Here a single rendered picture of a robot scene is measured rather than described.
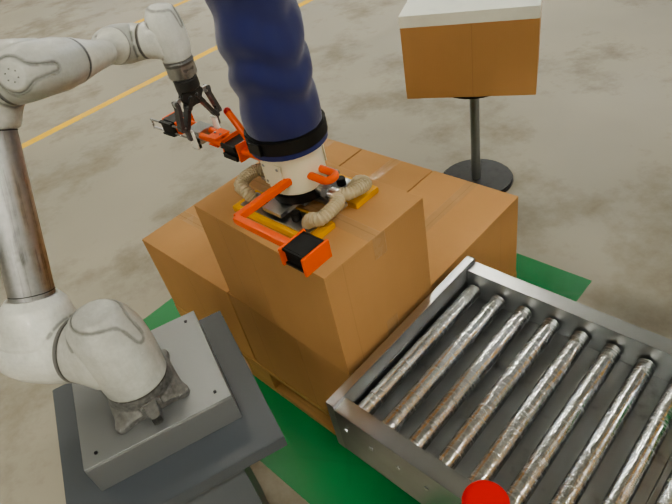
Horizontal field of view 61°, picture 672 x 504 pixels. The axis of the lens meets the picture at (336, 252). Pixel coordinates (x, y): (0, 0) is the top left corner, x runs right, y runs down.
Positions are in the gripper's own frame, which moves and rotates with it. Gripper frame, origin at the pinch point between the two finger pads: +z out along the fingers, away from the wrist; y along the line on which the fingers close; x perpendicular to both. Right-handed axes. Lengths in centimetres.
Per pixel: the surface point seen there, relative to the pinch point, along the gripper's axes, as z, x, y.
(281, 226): 11.2, -45.8, -12.6
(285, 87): -27, -51, -3
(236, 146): -2.5, -20.2, -2.7
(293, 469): 107, -45, -39
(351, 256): 13, -70, -11
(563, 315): 50, -110, 31
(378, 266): 23, -70, -2
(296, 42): -36, -52, 3
